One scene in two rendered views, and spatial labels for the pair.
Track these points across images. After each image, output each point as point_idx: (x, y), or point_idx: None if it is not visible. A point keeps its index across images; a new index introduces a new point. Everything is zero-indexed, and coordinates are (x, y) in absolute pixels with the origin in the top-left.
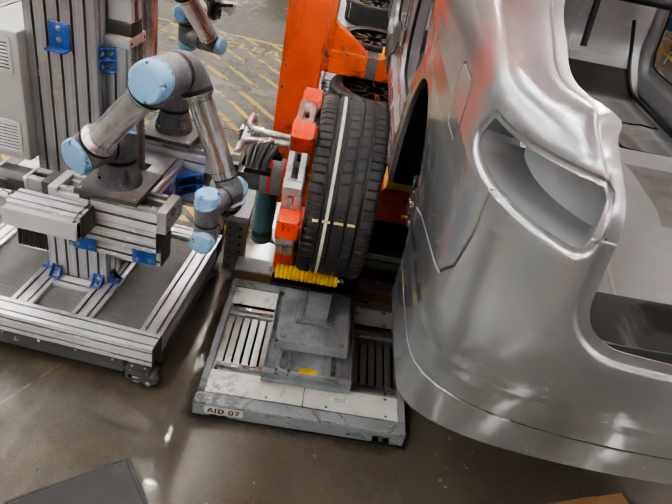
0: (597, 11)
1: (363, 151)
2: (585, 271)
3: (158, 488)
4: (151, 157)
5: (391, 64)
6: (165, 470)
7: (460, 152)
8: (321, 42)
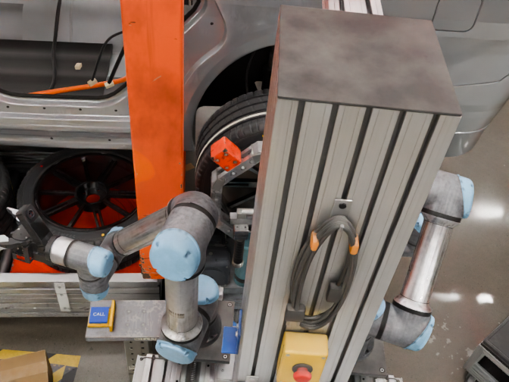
0: None
1: None
2: None
3: (428, 367)
4: (232, 357)
5: None
6: (413, 367)
7: (494, 29)
8: (183, 112)
